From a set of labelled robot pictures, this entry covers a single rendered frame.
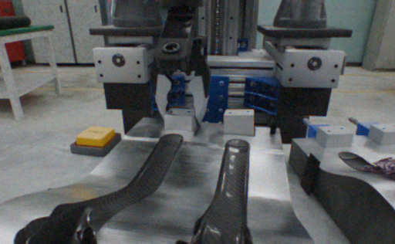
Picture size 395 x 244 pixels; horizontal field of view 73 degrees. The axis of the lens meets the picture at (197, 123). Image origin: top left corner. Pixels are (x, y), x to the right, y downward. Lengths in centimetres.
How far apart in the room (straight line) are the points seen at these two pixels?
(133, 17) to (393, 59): 574
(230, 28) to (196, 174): 64
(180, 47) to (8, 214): 27
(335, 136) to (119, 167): 37
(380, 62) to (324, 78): 542
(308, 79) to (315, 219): 39
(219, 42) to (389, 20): 525
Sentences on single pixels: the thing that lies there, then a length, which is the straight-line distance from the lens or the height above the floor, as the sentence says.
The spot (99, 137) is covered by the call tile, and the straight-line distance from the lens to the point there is 61.
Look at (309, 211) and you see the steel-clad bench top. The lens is 47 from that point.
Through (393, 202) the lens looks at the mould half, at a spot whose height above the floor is 89.
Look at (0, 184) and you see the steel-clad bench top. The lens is 60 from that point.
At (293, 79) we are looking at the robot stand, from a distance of 73.
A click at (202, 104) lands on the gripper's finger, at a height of 93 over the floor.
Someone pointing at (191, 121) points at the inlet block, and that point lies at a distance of 47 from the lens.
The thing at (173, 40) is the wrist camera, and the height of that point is 105.
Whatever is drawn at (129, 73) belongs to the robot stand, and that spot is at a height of 93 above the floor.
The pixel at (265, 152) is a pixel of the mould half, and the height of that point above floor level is 89.
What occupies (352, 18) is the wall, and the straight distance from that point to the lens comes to 632.
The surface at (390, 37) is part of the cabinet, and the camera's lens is 614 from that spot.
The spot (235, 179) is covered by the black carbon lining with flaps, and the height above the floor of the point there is 88.
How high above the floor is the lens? 109
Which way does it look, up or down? 23 degrees down
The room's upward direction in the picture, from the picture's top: straight up
